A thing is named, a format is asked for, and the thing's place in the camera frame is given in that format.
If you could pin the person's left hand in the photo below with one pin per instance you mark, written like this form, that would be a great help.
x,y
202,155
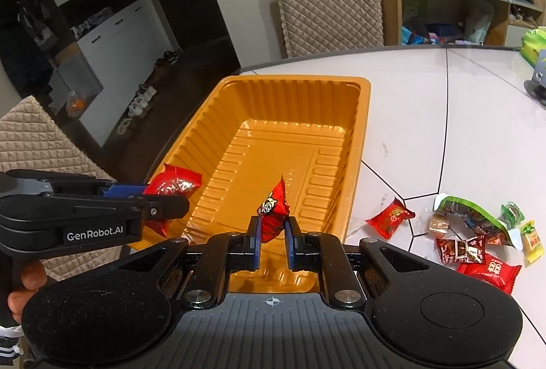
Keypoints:
x,y
27,279

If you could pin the dark red snack packet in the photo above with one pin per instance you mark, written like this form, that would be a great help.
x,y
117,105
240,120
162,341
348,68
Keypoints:
x,y
460,250

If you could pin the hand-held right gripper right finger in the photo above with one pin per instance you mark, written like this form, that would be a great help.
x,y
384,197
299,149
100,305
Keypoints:
x,y
289,245

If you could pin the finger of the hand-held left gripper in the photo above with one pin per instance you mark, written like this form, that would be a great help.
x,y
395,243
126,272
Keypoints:
x,y
166,209
123,190

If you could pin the grey phone stand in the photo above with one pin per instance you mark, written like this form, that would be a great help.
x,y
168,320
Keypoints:
x,y
538,87

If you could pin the orange plastic tray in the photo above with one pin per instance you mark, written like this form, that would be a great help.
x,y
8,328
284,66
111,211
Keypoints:
x,y
273,138

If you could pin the yellow snack packet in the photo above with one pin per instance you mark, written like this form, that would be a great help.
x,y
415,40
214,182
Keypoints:
x,y
531,242

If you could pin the quilted beige chair seat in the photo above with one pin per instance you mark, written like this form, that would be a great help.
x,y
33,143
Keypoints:
x,y
38,138

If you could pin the red candy packet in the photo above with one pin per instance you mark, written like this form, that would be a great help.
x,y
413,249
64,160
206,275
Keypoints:
x,y
271,211
175,185

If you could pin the green tissue pack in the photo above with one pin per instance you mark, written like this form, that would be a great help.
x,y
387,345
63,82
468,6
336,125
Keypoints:
x,y
533,42

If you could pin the red green-print snack packet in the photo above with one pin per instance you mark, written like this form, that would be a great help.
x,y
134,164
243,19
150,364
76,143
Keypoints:
x,y
389,219

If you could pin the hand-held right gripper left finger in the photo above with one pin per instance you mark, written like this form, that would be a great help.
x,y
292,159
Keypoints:
x,y
254,243

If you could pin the red white-print snack packet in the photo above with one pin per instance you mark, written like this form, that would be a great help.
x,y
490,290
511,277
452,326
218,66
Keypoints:
x,y
490,271

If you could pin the small green candy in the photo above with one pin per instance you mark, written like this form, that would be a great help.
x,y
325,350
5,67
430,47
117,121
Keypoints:
x,y
512,213

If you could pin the small beige snack packet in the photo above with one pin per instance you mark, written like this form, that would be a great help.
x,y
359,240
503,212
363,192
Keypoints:
x,y
438,224

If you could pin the clear striped candy packet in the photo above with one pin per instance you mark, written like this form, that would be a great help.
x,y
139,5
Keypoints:
x,y
474,224

